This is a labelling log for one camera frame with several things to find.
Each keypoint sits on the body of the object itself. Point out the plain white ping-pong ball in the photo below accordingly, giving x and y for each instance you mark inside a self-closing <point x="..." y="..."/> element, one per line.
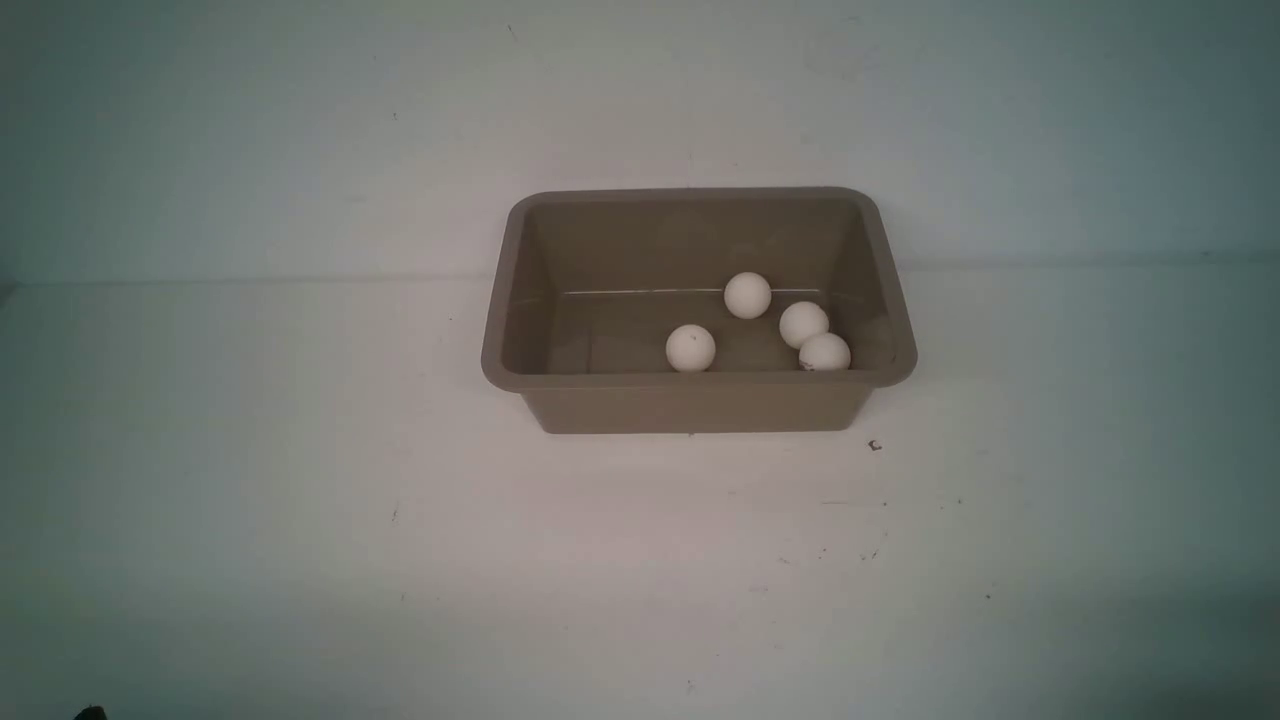
<point x="825" y="352"/>

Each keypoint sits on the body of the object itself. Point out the tan plastic bin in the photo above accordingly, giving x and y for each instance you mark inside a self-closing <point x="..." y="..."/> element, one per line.
<point x="696" y="310"/>

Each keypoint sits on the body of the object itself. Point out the white ping-pong ball with logo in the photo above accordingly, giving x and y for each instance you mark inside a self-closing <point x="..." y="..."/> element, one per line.
<point x="690" y="348"/>

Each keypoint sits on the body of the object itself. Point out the white ping-pong ball in bin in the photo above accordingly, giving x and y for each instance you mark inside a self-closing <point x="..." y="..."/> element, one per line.
<point x="801" y="321"/>

